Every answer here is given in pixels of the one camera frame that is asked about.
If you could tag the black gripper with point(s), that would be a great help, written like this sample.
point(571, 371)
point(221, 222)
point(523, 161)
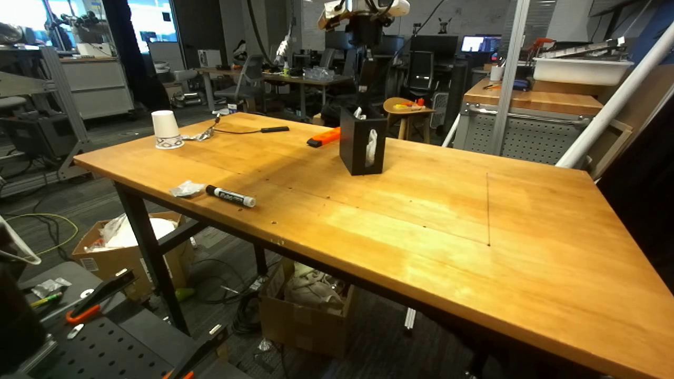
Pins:
point(374, 69)

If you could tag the black perforated box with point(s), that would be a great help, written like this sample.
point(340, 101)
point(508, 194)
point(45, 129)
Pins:
point(351, 153)

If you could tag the brown cardboard box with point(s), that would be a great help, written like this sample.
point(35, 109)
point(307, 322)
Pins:
point(307, 308)

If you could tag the cardboard box with plastic bag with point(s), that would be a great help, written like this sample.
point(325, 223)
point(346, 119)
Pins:
point(111, 248)

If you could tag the round wooden stool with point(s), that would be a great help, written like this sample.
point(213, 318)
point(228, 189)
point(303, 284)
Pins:
point(404, 109)

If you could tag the black white marker pen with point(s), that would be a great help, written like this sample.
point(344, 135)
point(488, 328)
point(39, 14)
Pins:
point(230, 197)

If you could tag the white storage tub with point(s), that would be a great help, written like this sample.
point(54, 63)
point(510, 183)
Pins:
point(598, 72)

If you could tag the white paper cup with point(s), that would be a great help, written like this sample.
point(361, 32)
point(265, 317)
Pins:
point(168, 129)

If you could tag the black flat device with cable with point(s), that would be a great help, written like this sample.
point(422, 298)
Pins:
point(275, 129)

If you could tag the white angled post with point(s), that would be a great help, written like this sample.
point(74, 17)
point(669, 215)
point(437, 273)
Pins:
point(619, 98)

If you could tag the orange handled clamp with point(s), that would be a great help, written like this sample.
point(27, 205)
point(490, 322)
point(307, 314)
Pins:
point(91, 305)

